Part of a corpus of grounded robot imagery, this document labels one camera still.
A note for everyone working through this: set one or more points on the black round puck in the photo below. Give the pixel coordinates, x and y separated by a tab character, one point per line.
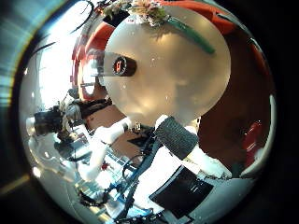
124	66

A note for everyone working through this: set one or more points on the pink lily bouquet green stem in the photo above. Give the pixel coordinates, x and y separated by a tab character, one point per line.
149	11

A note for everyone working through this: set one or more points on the orange sofa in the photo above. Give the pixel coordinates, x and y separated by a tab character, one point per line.
99	37

